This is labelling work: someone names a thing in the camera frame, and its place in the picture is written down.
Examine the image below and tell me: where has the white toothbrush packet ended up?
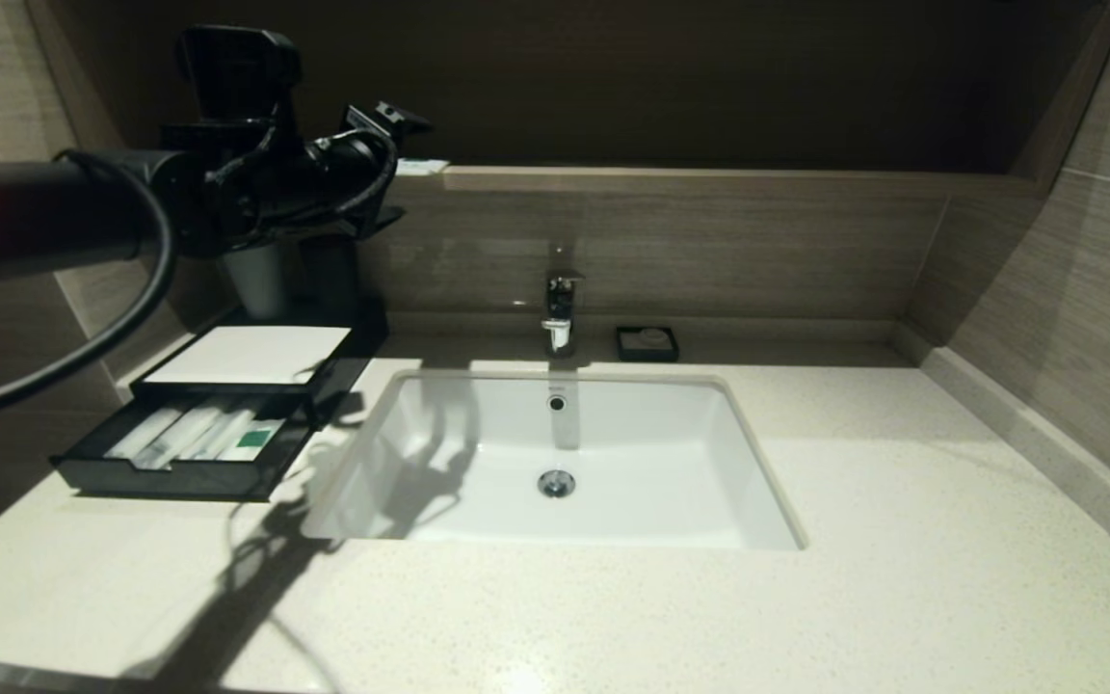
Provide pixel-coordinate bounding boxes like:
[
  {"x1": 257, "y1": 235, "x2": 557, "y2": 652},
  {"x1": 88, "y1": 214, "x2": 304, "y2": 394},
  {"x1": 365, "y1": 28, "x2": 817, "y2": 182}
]
[{"x1": 136, "y1": 403, "x2": 228, "y2": 471}]

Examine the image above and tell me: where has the black amenity tray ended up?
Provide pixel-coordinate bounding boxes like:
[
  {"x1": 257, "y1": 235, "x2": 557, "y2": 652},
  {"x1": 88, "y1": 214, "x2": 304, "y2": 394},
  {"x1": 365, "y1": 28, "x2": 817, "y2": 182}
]
[{"x1": 52, "y1": 393, "x2": 317, "y2": 502}]

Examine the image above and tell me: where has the black amenity box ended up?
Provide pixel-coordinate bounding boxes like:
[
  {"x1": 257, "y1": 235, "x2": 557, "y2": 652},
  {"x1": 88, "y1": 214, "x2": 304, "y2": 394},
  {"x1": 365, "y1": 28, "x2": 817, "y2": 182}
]
[{"x1": 131, "y1": 299, "x2": 390, "y2": 430}]

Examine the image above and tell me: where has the white rectangular plate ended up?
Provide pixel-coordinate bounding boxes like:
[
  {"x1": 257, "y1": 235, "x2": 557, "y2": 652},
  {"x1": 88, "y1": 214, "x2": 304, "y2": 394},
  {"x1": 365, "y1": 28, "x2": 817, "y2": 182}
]
[{"x1": 145, "y1": 325, "x2": 352, "y2": 386}]

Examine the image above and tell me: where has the black plastic cup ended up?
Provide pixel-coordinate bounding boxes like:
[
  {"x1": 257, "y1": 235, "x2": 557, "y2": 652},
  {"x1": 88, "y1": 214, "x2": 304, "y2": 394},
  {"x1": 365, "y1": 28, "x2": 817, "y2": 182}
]
[{"x1": 301, "y1": 234, "x2": 361, "y2": 319}]

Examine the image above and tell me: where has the grey plastic cup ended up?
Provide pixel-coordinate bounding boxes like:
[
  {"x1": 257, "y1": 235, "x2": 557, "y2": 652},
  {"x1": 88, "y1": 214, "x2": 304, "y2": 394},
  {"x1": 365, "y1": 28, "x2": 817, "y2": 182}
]
[{"x1": 225, "y1": 241, "x2": 288, "y2": 322}]

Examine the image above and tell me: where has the chrome faucet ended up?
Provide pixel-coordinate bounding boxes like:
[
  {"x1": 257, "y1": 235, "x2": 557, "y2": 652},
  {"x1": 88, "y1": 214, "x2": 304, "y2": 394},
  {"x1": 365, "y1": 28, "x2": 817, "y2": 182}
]
[{"x1": 542, "y1": 246, "x2": 587, "y2": 360}]

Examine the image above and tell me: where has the wide white printed sachet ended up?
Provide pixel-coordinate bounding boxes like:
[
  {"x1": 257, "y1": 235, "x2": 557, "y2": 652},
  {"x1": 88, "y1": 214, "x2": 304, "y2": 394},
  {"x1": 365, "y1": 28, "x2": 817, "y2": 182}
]
[{"x1": 221, "y1": 417, "x2": 288, "y2": 465}]

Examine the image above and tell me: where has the black soap dish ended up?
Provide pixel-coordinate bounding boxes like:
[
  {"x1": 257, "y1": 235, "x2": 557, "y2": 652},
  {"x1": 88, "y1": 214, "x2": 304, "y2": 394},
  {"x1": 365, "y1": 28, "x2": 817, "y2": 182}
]
[{"x1": 616, "y1": 326, "x2": 680, "y2": 363}]

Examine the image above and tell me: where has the white sink basin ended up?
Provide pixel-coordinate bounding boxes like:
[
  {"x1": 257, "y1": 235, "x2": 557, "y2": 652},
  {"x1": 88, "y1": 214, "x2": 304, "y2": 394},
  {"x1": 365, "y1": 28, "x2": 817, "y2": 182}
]
[{"x1": 304, "y1": 371, "x2": 806, "y2": 552}]

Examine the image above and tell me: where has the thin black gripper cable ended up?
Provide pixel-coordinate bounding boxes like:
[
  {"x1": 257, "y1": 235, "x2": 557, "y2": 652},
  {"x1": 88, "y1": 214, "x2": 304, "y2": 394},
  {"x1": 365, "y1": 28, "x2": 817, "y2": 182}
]
[{"x1": 304, "y1": 128, "x2": 401, "y2": 225}]

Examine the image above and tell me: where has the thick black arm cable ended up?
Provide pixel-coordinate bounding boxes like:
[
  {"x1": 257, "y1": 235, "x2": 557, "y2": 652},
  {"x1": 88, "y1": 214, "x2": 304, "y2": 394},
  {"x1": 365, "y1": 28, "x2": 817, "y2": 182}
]
[{"x1": 0, "y1": 149, "x2": 179, "y2": 431}]

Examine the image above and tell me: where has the wooden wall shelf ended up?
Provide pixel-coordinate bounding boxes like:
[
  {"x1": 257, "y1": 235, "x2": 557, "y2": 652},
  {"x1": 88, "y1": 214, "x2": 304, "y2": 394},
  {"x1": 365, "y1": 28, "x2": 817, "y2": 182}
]
[{"x1": 110, "y1": 162, "x2": 1043, "y2": 200}]

